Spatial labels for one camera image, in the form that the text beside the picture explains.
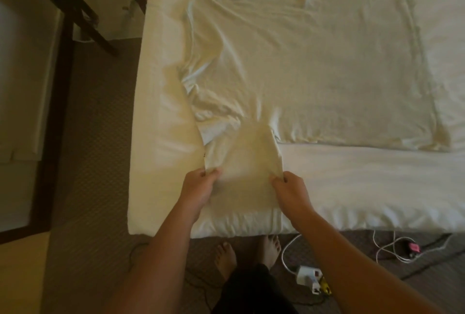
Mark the thin white cord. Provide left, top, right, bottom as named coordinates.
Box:
left=279, top=229, right=455, bottom=276

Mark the person's leg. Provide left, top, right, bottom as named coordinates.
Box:
left=260, top=235, right=283, bottom=271
left=211, top=241, right=299, bottom=314

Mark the white power strip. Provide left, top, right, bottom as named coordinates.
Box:
left=295, top=265, right=334, bottom=297

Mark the white printed t-shirt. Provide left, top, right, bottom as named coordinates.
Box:
left=179, top=0, right=453, bottom=213

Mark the person's right forearm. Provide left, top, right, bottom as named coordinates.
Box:
left=294, top=212, right=444, bottom=314

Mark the person's right hand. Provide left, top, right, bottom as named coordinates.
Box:
left=270, top=171, right=317, bottom=227

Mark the person's left hand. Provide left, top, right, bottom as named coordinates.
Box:
left=179, top=167, right=223, bottom=217

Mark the white bed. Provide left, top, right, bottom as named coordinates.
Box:
left=127, top=0, right=465, bottom=240

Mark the person's right leg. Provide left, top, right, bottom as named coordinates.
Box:
left=260, top=235, right=283, bottom=271

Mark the person's left forearm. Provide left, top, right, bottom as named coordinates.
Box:
left=105, top=208, right=203, bottom=314

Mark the person's left leg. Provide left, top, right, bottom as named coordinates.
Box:
left=211, top=241, right=299, bottom=314

